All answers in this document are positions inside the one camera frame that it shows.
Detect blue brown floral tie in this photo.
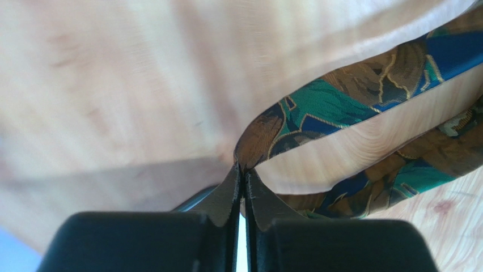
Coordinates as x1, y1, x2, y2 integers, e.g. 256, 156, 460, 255
234, 1, 482, 219

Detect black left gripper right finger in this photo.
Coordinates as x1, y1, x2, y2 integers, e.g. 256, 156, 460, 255
243, 171, 437, 271

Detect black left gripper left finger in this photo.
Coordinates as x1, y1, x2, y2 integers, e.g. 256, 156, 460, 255
39, 165, 240, 271

